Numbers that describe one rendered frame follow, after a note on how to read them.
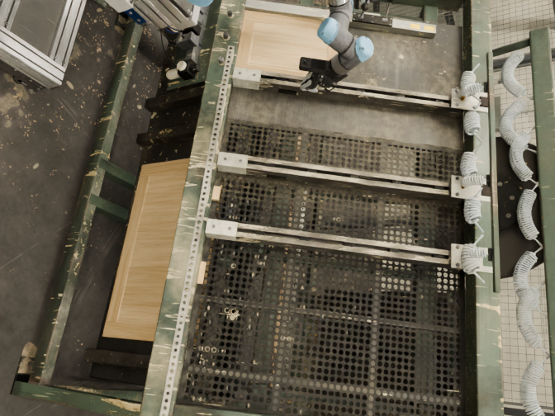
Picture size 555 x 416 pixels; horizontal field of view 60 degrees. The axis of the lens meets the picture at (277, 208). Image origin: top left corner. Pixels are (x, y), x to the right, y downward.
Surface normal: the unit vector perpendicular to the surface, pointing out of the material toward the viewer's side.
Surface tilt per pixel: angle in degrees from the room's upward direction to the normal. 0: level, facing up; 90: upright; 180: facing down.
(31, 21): 0
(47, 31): 0
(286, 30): 58
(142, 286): 90
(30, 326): 0
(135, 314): 90
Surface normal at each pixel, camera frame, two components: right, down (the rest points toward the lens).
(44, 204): 0.87, -0.06
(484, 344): 0.06, -0.33
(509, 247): -0.48, -0.35
